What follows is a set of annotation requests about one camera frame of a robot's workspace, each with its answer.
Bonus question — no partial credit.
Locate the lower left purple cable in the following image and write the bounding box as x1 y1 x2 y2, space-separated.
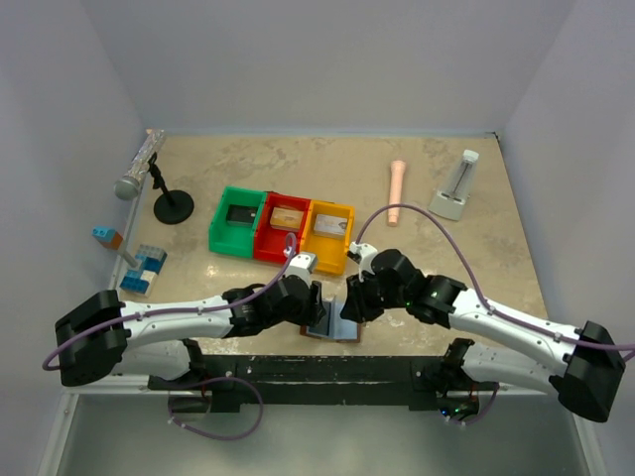
167 374 268 441

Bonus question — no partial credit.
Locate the purple cable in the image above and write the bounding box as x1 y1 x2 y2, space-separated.
444 381 500 426
355 202 635 363
42 232 299 372
167 374 268 441

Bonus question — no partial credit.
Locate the green plastic bin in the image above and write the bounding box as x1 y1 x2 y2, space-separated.
208 186 267 259

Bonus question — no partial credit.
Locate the blue white brick stack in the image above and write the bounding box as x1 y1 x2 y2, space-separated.
119 245 168 297

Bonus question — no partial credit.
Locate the pink flashlight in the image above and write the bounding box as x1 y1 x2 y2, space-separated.
387 160 407 226

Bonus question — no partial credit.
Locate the red plastic bin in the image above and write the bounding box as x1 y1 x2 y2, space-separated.
253 191 311 264

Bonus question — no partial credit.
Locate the brown leather card holder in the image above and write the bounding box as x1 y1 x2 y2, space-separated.
300 299 361 343

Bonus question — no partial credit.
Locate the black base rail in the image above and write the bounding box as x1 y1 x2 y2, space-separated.
148 355 494 411

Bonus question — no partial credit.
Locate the black card stack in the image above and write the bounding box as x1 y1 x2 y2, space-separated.
225 204 258 228

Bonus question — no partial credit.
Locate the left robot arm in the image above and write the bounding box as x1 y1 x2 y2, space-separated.
55 276 328 387

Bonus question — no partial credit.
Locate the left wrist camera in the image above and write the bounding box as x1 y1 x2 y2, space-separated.
284 252 318 287

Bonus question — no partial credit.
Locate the black microphone stand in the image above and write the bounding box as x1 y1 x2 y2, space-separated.
149 153 194 225

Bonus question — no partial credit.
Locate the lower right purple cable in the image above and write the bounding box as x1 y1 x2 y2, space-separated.
444 381 500 426

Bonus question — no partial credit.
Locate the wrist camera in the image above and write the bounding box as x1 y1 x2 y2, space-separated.
284 252 318 287
346 242 378 274

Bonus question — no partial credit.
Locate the orange card stack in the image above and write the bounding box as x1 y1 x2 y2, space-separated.
269 207 304 232

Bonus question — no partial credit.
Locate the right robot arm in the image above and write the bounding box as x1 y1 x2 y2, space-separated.
341 243 626 422

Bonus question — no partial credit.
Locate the yellow plastic bin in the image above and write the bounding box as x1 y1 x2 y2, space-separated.
300 200 355 276

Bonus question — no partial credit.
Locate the silver glitter microphone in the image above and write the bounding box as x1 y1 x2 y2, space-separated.
113 129 166 201

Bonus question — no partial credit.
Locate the blue orange brick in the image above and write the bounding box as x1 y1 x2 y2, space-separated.
92 226 123 251

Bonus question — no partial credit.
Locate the grey toy hammer handle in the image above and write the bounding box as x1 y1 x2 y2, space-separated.
117 247 140 270

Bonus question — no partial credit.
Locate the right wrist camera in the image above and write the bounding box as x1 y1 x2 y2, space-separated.
346 242 378 274

